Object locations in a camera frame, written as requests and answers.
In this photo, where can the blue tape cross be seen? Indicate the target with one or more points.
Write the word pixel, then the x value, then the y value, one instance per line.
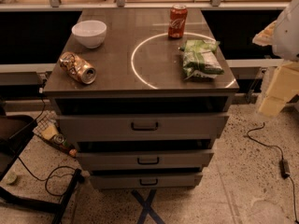
pixel 147 209

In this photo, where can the crushed gold can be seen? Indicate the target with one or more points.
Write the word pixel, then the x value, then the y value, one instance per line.
pixel 77 68

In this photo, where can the drawer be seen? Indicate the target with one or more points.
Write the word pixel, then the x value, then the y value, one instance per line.
pixel 93 128
pixel 101 161
pixel 145 181

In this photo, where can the lime wedge on floor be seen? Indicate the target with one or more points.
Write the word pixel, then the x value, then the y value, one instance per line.
pixel 11 178

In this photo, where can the red soda can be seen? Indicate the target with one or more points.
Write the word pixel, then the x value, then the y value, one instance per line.
pixel 178 16

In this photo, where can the top drawer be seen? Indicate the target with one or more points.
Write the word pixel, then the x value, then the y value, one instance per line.
pixel 93 128

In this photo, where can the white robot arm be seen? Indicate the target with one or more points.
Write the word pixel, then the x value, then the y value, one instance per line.
pixel 285 42

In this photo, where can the grey drawer cabinet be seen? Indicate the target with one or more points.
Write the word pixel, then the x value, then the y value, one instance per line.
pixel 139 71

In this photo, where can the middle drawer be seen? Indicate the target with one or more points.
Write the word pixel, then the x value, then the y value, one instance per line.
pixel 101 161

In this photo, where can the green jalapeno chip bag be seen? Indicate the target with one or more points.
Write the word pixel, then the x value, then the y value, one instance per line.
pixel 199 58

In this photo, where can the white bowl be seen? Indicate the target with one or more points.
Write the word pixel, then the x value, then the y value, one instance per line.
pixel 91 34

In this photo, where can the bottom drawer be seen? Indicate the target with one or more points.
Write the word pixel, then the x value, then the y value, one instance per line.
pixel 145 181

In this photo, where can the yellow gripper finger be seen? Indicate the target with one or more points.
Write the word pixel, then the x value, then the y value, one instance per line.
pixel 283 86
pixel 265 37

